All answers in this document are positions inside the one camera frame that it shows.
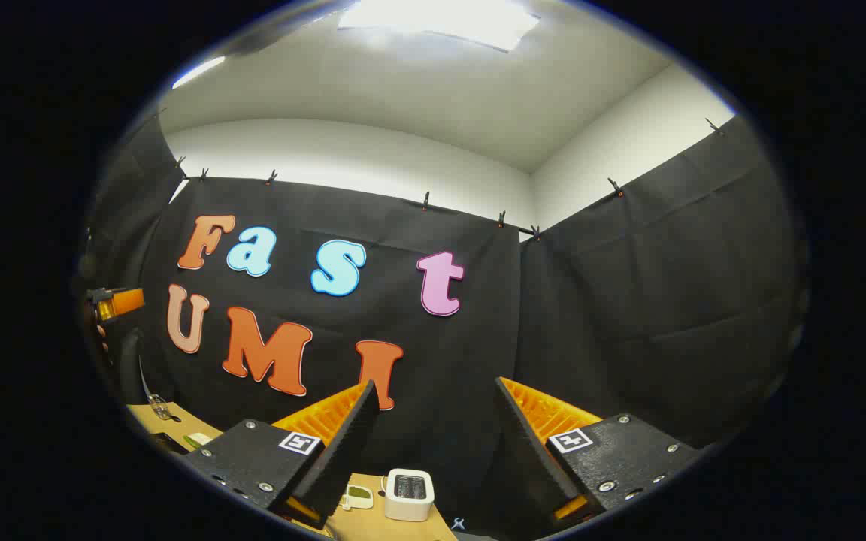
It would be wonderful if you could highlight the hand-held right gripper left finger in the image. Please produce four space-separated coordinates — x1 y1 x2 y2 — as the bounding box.
181 379 381 530

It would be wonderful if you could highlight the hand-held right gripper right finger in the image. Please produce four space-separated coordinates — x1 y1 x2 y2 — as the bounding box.
495 376 704 530

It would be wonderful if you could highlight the black induction cooktop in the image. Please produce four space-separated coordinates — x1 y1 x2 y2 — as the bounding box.
149 431 193 456

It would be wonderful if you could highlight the white toaster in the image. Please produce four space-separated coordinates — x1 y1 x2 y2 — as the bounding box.
383 468 435 522

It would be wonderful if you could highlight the row of black backdrop clips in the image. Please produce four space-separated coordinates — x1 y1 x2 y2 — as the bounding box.
174 119 727 241

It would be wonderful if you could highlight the large ceiling light panel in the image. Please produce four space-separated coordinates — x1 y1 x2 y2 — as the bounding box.
338 0 540 53

